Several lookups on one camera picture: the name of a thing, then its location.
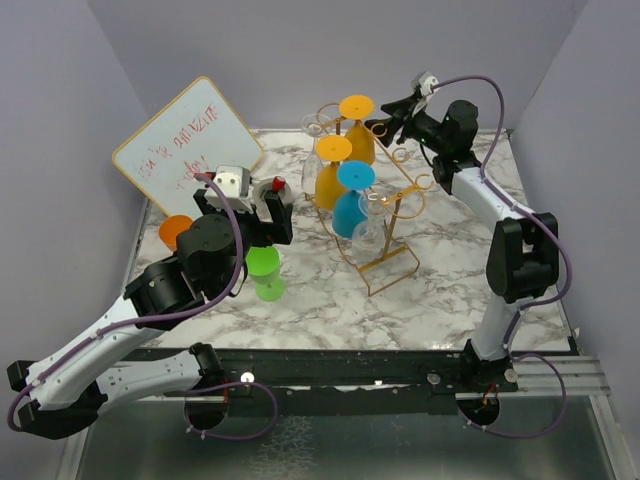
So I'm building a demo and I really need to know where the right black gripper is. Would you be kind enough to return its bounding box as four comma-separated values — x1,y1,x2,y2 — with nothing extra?
365,95,449,156

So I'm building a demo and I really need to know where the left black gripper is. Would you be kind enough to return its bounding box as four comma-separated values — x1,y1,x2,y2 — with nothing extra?
196,190,292,297

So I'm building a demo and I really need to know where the yellow goblet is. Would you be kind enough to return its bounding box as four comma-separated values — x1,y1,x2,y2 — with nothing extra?
339,94,375,165
314,134,352,211

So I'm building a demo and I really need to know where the blue goblet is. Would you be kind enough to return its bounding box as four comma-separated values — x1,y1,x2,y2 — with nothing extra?
332,160,375,239

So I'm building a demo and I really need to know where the clear wine glass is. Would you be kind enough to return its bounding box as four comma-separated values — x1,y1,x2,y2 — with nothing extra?
301,113,331,196

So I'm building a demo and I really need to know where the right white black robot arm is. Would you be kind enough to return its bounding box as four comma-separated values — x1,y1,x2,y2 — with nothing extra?
365,95,559,391

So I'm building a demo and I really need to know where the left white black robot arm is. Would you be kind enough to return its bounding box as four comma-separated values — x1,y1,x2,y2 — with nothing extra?
7,189,293,440

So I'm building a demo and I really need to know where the green goblet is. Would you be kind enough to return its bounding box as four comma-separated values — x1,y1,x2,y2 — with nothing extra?
246,246,286,302

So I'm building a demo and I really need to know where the grey holder with marker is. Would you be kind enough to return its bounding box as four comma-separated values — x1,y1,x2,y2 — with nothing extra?
252,176,294,215

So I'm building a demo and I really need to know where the orange cup left back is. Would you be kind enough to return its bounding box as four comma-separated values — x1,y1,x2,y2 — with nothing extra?
158,215,193,252

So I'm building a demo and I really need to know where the whiteboard with red writing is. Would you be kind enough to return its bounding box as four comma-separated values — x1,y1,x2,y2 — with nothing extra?
112,76,263,219

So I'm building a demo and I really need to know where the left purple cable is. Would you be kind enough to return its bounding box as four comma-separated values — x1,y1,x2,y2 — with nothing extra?
6,172,280,442

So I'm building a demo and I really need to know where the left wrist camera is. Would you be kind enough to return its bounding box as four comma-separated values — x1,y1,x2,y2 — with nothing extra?
193,166,254,215

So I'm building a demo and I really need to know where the gold wire glass rack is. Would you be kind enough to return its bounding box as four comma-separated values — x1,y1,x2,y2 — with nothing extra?
305,100,434,296

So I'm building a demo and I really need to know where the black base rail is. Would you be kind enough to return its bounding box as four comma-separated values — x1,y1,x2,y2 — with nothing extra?
164,340,521,417

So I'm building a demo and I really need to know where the aluminium extrusion rail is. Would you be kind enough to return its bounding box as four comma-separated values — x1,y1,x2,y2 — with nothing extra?
514,356,611,397

